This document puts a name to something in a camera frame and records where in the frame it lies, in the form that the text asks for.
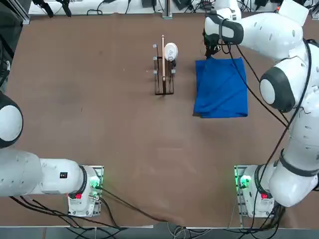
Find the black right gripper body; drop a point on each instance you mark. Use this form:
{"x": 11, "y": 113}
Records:
{"x": 211, "y": 42}

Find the blue towel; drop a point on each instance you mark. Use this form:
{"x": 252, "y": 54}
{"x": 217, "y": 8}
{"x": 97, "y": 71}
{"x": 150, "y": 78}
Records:
{"x": 221, "y": 87}

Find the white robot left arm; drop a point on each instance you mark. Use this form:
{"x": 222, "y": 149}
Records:
{"x": 25, "y": 174}

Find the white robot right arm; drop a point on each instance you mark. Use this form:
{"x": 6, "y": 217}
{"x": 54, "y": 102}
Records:
{"x": 274, "y": 27}

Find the white cup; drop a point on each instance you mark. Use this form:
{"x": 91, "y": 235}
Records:
{"x": 171, "y": 51}

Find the ribbed black power adapter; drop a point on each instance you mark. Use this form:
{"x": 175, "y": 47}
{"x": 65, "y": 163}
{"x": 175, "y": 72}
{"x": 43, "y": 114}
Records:
{"x": 182, "y": 3}

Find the white stacked box unit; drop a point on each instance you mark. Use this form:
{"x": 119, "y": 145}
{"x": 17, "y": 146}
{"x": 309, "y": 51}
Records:
{"x": 294, "y": 12}

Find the aluminium profile rail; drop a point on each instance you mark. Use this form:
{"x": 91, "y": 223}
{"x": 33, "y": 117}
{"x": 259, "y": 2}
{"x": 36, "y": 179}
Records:
{"x": 25, "y": 18}

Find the aluminium camera post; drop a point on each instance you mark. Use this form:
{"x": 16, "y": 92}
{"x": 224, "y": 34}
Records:
{"x": 167, "y": 11}

